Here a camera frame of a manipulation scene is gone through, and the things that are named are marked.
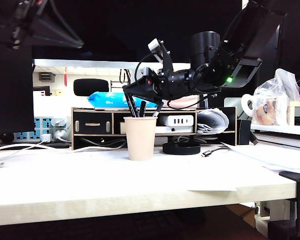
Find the blue power strip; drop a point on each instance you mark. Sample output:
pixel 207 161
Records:
pixel 37 123

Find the black AOC monitor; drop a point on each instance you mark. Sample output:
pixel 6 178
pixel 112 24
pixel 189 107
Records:
pixel 270 62

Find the clear plastic snack bag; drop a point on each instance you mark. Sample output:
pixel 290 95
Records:
pixel 272 110

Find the black computer monitor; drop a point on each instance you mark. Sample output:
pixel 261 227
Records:
pixel 297 45
pixel 10 87

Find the pink tissue pack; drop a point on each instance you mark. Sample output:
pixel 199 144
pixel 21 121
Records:
pixel 187 103

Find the blue wet wipes pack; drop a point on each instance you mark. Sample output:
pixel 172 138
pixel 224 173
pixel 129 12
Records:
pixel 105 100

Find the black chair headrest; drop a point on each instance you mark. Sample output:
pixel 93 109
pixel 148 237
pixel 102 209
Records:
pixel 90 87

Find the grey desk divider panel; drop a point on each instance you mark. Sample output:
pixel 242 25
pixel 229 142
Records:
pixel 232 107

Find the clear white pen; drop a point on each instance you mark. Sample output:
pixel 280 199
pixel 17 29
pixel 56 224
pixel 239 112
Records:
pixel 205 103

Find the white neighbouring desk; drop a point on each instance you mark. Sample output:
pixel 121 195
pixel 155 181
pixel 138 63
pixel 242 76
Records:
pixel 280 130

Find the white paper sheet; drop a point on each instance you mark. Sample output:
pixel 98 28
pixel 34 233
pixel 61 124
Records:
pixel 215 189

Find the white USB charger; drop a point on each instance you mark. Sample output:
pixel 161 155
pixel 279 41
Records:
pixel 166 120

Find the black monitor rear panel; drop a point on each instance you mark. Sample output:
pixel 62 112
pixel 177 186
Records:
pixel 235 98

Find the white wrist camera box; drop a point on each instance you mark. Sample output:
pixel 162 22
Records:
pixel 153 45

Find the white USB wall adapter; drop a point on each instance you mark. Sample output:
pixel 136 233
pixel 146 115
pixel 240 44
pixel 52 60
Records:
pixel 46 138

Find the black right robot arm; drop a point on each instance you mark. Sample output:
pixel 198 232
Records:
pixel 250 30

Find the black wooden desk organizer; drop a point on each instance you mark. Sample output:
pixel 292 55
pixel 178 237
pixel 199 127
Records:
pixel 92 123

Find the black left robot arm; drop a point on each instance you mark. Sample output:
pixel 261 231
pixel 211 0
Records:
pixel 0 17

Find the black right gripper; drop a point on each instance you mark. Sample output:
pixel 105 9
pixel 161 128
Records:
pixel 176 83

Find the black metal rack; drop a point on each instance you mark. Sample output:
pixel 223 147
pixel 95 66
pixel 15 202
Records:
pixel 121 76

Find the printed paper stack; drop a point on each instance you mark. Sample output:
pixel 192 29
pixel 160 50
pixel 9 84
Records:
pixel 277 160

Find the grey wall unit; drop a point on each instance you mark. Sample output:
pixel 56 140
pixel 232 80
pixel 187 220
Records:
pixel 46 77

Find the white power plug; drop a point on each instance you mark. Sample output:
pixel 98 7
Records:
pixel 60 135
pixel 58 122

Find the beige paper cup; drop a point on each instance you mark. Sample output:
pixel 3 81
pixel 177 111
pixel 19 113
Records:
pixel 140 140

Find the black round tray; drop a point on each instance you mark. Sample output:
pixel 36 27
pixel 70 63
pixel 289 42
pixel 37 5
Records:
pixel 181 149

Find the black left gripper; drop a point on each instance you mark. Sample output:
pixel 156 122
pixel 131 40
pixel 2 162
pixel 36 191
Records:
pixel 22 15

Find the black pen with grey cap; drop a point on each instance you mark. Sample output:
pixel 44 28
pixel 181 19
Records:
pixel 157 111

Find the light wooden monitor riser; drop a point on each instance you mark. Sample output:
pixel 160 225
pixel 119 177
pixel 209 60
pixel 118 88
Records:
pixel 290 112

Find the white table leg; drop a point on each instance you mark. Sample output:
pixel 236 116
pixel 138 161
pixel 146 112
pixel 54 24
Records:
pixel 277 210

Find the brown cardboard box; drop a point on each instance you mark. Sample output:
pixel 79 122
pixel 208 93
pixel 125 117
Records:
pixel 240 215

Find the white tape roll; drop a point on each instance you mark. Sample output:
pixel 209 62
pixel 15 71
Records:
pixel 243 105

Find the white flat device box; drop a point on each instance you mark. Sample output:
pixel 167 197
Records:
pixel 182 130

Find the black marker with white label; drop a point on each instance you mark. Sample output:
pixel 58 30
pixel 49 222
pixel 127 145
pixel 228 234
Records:
pixel 131 105

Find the rolled grey printed papers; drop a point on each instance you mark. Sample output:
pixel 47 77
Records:
pixel 211 122

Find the red hanging ornament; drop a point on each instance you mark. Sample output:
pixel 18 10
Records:
pixel 65 80

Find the silver framed computer monitor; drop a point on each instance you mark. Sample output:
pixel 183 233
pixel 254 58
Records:
pixel 110 30

